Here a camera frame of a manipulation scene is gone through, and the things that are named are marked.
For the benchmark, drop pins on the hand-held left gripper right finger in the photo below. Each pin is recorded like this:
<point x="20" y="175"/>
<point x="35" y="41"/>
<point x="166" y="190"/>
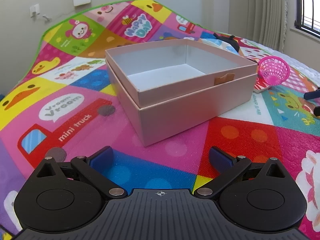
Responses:
<point x="220" y="158"/>

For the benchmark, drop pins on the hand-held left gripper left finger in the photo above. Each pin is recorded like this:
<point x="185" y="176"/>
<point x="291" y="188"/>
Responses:
<point x="102" y="156"/>

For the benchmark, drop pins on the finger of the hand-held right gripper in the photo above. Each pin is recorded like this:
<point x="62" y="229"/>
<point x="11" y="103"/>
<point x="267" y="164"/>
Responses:
<point x="317" y="112"/>
<point x="312" y="94"/>

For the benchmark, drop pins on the pink plastic toy basket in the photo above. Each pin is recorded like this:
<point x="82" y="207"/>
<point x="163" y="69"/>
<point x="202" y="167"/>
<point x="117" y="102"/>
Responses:
<point x="273" y="70"/>

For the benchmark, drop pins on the red and white card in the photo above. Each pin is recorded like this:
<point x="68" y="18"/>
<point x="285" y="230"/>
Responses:
<point x="260" y="87"/>

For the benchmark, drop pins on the pink cardboard box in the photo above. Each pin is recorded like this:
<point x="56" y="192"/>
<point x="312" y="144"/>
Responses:
<point x="175" y="105"/>

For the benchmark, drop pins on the black plush toy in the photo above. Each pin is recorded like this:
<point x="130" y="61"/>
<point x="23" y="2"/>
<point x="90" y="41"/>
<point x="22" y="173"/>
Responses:
<point x="232" y="43"/>

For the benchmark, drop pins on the blue and white packet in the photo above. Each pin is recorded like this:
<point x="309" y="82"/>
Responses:
<point x="212" y="41"/>

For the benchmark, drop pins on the colourful printed play mat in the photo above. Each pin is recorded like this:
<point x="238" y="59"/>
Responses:
<point x="75" y="80"/>

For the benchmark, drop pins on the window with black bars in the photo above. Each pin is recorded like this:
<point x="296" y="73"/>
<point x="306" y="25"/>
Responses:
<point x="308" y="5"/>

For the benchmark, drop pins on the beige curtain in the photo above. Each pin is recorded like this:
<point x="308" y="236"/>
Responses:
<point x="267" y="12"/>

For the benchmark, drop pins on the wall hook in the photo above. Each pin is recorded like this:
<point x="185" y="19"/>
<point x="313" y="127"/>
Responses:
<point x="46" y="18"/>

